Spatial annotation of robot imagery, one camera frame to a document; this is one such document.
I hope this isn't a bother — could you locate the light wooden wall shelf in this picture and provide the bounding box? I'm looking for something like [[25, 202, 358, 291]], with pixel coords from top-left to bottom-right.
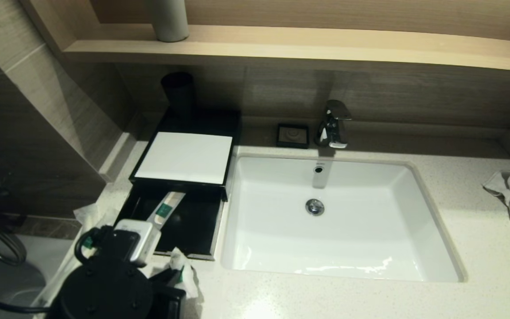
[[62, 24, 510, 74]]

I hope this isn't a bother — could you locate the clear green-print packet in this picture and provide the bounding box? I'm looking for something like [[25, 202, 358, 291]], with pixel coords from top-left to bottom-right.
[[166, 247, 199, 298]]

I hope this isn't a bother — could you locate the black square soap dish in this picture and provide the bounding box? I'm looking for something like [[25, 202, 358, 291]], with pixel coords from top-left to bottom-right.
[[276, 123, 310, 149]]

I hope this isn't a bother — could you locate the chrome drain stopper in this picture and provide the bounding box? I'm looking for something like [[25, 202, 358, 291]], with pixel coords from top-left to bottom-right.
[[305, 198, 325, 217]]

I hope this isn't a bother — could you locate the chrome faucet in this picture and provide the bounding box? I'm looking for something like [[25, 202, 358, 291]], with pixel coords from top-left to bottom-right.
[[315, 100, 353, 149]]

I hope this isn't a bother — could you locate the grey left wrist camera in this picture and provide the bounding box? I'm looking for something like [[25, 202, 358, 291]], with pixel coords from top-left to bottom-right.
[[113, 219, 162, 267]]

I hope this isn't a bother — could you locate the clear packet with black comb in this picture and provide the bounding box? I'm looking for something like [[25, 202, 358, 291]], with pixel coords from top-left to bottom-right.
[[73, 205, 100, 226]]

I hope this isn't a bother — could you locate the black tray with white liner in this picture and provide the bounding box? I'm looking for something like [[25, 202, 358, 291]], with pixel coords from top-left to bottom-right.
[[118, 184, 225, 261]]

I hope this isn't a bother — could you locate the grey cylindrical cup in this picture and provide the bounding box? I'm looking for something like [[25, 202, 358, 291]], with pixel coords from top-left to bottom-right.
[[145, 0, 190, 43]]

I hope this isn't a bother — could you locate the black cup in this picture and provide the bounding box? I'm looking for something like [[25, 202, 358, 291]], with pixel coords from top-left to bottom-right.
[[161, 72, 196, 117]]

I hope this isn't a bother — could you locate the beige grey green-label packet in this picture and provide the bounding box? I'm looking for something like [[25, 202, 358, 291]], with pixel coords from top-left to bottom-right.
[[147, 191, 187, 229]]

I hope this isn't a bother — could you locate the black amenity box housing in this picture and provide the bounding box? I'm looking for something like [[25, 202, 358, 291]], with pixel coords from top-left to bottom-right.
[[129, 109, 242, 202]]

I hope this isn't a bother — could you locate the white ceramic sink basin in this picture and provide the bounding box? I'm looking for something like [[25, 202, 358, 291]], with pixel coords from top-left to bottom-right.
[[220, 153, 467, 283]]

